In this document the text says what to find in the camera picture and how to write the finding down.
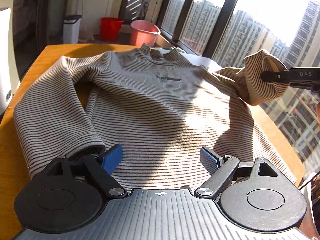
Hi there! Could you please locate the beige brown striped sweater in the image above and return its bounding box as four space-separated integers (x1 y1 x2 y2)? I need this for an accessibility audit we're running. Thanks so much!
14 45 296 190

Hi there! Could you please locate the green cloth on sill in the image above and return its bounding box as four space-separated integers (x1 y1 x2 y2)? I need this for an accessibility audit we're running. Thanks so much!
166 46 177 50

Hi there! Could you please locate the white appliance at left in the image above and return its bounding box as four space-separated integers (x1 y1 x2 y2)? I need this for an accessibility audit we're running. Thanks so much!
0 7 12 115

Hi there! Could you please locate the pink plastic bucket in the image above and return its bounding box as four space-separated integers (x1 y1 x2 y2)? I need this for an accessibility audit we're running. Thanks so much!
130 20 161 47

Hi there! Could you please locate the red plastic bucket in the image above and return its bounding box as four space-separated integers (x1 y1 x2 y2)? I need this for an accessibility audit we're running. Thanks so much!
99 17 124 42

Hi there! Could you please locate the white trash bin black lid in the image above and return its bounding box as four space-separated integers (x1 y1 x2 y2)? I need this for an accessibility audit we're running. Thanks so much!
63 15 82 44

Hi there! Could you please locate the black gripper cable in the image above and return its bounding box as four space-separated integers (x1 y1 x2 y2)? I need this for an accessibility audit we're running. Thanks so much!
298 171 320 190

